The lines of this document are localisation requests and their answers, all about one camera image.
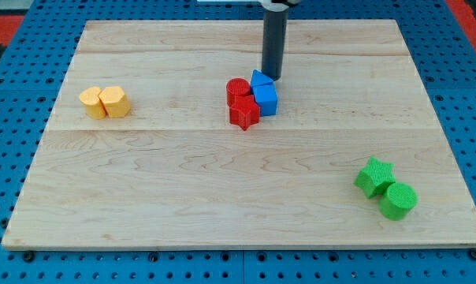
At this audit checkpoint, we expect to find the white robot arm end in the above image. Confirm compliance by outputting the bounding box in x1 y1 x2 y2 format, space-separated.
196 0 302 12

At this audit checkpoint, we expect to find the red star block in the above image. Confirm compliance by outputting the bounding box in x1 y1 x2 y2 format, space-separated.
229 95 260 131

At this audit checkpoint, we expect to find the blue cube block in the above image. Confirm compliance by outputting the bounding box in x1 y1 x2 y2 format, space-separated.
252 84 277 117

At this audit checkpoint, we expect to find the red cylinder block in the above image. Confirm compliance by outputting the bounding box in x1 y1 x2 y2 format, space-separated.
225 78 251 107

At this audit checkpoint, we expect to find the blue triangle block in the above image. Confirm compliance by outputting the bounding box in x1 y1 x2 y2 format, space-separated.
250 69 274 88

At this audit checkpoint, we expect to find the light wooden board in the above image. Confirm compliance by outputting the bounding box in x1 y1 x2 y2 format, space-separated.
2 20 476 251

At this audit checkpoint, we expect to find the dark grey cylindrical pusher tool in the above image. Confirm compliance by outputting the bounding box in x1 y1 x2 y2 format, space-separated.
261 9 288 81

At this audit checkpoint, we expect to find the yellow hexagon block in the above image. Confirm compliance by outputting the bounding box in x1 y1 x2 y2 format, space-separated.
99 86 131 118

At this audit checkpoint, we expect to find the green star block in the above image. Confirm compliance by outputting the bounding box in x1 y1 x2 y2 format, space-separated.
354 156 396 199

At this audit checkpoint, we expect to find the green cylinder block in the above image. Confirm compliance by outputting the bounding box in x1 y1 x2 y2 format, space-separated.
379 183 418 221

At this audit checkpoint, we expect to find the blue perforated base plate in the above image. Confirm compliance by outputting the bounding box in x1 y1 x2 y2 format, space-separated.
0 0 476 283

